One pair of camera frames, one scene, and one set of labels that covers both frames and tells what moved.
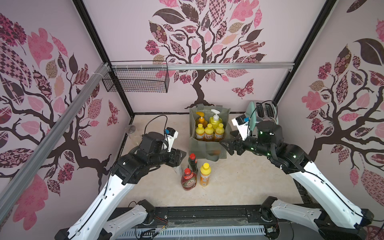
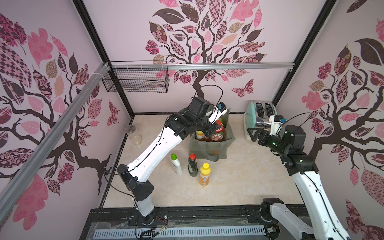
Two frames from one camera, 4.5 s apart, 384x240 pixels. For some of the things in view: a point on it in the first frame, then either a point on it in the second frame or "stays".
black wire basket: x=137 y=76 stays
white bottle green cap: x=178 y=170 stays
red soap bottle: x=188 y=180 → x=219 y=134
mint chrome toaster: x=258 y=111 stays
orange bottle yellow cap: x=205 y=174 stays
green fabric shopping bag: x=211 y=150 stays
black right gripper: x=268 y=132 → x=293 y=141
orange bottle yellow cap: x=200 y=131 stays
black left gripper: x=175 y=159 → x=211 y=127
